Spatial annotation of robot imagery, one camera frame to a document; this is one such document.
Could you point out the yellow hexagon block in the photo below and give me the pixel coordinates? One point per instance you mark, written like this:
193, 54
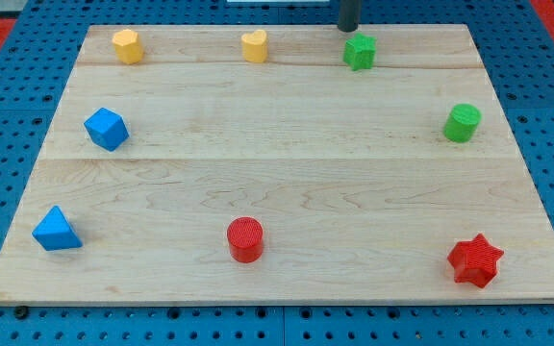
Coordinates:
127, 46

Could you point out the green cylinder block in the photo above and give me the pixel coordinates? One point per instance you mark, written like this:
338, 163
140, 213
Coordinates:
462, 123

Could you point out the blue cube block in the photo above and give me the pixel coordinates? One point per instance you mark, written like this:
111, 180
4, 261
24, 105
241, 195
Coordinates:
106, 129

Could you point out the blue triangle block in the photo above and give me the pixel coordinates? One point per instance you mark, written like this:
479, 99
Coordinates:
54, 232

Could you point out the red cylinder block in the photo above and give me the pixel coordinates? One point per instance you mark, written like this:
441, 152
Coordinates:
245, 237

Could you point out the green star block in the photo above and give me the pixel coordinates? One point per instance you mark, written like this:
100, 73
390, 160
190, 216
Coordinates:
359, 52

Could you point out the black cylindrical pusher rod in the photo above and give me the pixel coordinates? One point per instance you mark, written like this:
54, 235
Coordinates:
349, 15

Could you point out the red star block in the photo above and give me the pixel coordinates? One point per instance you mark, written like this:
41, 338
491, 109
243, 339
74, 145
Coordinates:
475, 261

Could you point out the yellow heart block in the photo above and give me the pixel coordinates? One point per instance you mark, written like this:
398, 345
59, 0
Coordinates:
254, 46

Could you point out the light wooden board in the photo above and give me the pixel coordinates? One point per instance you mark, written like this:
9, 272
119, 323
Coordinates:
360, 194

